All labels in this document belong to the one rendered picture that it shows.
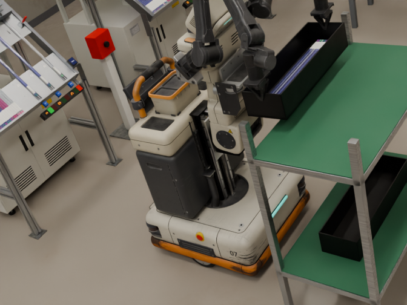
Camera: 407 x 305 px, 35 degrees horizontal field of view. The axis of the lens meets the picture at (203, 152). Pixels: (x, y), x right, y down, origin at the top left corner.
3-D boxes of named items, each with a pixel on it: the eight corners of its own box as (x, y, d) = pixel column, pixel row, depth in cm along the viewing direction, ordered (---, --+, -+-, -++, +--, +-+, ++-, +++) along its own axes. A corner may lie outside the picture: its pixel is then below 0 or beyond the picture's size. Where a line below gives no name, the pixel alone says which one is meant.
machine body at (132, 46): (198, 55, 536) (178, -15, 501) (148, 100, 494) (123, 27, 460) (140, 49, 573) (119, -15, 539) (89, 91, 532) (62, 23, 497)
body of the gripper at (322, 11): (334, 6, 270) (332, -10, 266) (324, 17, 264) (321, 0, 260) (320, 6, 273) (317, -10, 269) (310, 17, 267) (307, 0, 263)
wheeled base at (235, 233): (151, 249, 348) (137, 215, 334) (212, 178, 386) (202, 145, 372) (257, 282, 310) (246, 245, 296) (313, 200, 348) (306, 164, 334)
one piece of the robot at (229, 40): (186, 158, 302) (165, 45, 264) (227, 114, 325) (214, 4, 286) (234, 173, 289) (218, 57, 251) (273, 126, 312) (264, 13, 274)
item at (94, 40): (154, 122, 464) (120, 25, 421) (134, 141, 450) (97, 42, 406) (129, 118, 478) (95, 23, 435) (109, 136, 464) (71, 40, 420)
